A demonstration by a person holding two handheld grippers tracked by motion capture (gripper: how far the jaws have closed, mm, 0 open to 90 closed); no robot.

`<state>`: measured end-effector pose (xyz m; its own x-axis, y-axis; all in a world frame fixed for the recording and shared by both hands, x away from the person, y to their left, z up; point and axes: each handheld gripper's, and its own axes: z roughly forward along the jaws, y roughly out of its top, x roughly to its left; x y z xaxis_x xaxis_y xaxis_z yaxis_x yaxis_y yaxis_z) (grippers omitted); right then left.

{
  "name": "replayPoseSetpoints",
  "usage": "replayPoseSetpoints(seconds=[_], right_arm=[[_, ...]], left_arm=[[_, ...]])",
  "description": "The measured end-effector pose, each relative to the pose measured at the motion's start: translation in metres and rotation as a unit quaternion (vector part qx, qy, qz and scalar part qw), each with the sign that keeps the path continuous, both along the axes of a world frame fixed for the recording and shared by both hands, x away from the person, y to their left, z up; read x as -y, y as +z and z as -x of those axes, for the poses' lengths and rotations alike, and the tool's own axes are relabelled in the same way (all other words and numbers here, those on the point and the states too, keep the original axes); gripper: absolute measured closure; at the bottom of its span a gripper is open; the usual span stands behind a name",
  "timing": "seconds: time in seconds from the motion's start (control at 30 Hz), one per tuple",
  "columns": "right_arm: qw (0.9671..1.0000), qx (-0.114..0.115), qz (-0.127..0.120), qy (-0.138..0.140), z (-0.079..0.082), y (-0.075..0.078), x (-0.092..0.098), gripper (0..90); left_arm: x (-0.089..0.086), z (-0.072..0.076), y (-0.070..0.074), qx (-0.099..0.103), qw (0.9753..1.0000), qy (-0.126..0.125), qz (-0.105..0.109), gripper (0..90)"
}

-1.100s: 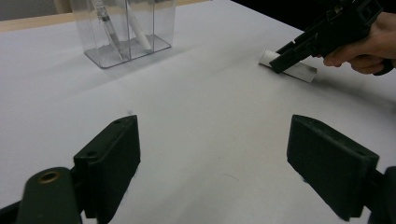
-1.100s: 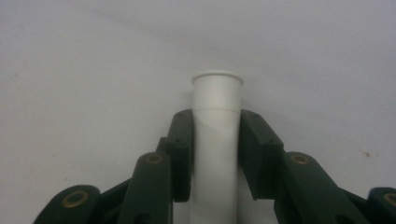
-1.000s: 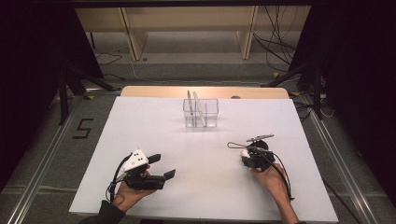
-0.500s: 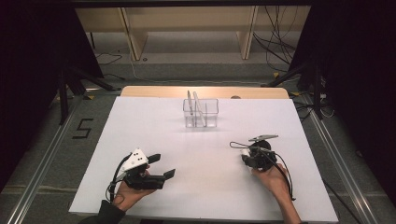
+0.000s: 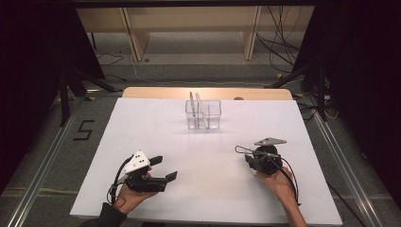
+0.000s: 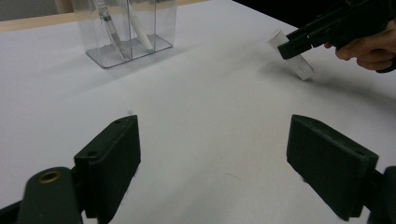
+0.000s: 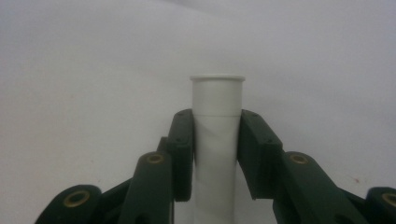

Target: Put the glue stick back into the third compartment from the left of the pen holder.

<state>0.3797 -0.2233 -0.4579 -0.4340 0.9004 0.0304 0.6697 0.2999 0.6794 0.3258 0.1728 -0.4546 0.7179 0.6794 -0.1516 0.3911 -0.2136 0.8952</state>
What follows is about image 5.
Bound thin black floor cable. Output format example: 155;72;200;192
96;51;126;67

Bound clear plastic desk organizer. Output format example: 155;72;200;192
184;99;222;131

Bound black overhead bar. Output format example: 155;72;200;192
31;0;316;9

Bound aluminium floor rail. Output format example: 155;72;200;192
306;94;384;227
6;97;81;227

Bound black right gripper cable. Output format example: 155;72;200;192
268;152;302;206

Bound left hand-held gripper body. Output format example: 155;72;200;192
116;149;168;194

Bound light wooden table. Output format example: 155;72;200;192
121;87;294;102

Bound white board table cover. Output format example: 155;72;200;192
69;96;343;226

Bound person's left hand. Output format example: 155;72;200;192
113;183;159;216

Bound black tripod stand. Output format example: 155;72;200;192
264;60;329;122
58;65;124;127

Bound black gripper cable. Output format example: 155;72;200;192
107;154;135;206
268;152;302;206

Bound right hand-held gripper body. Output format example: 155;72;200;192
253;137;288;176

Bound person's right hand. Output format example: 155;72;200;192
254;167;299;202

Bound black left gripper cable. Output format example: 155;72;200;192
107;154;135;206

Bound black curtain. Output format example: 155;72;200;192
291;0;401;202
0;0;107;197

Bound black floor cables bundle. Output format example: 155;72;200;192
254;5;304;74

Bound grey cable loop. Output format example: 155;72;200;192
235;145;282;159

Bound beige wooden shelf unit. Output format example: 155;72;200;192
75;5;316;62

